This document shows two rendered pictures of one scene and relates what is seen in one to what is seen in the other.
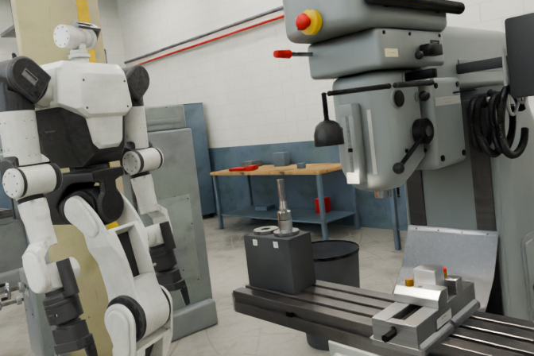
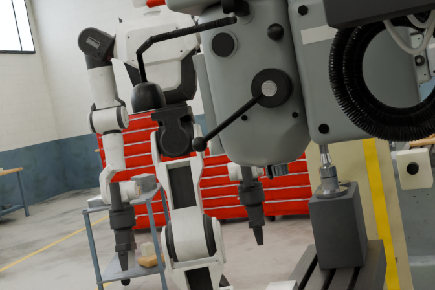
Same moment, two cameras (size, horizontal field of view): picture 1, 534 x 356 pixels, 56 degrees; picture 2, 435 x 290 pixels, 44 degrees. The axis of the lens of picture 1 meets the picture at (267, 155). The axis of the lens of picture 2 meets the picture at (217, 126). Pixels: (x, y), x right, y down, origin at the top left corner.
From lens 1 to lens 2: 1.51 m
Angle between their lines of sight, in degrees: 64
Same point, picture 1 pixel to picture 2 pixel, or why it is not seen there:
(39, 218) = (107, 149)
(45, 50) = not seen: outside the picture
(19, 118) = (92, 74)
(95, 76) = (142, 31)
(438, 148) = (312, 112)
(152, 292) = (190, 224)
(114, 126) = (167, 72)
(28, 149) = (99, 97)
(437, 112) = (309, 54)
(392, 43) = not seen: outside the picture
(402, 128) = (235, 85)
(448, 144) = not seen: hidden behind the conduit
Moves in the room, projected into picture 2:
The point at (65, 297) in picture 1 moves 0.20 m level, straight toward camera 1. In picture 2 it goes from (114, 211) to (63, 229)
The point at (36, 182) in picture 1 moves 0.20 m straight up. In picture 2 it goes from (100, 122) to (89, 65)
